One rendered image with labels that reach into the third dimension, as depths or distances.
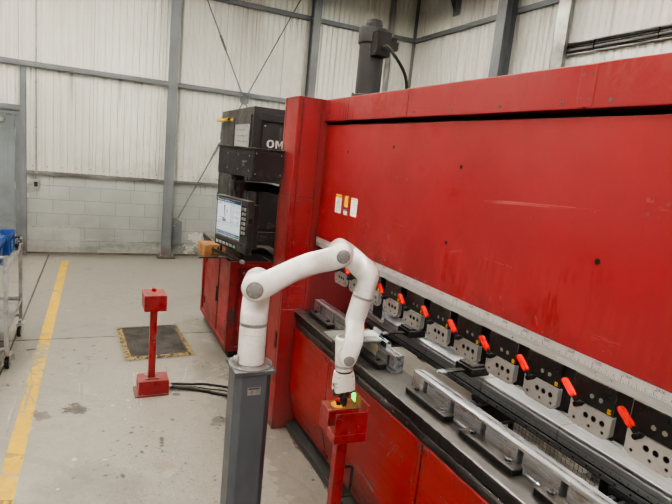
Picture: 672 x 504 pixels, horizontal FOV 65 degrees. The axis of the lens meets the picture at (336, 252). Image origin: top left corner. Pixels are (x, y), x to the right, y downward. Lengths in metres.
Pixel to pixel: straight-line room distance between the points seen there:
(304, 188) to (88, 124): 6.17
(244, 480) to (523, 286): 1.47
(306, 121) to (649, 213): 2.31
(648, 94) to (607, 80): 0.15
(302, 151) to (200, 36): 6.27
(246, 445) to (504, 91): 1.81
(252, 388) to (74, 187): 7.30
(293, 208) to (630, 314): 2.30
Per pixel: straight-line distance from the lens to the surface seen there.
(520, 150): 2.06
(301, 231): 3.53
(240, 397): 2.37
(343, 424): 2.49
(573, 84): 1.93
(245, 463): 2.54
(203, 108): 9.44
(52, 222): 9.41
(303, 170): 3.49
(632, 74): 1.81
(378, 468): 2.80
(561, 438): 2.36
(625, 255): 1.76
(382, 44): 3.31
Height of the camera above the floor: 1.93
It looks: 10 degrees down
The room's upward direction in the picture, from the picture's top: 6 degrees clockwise
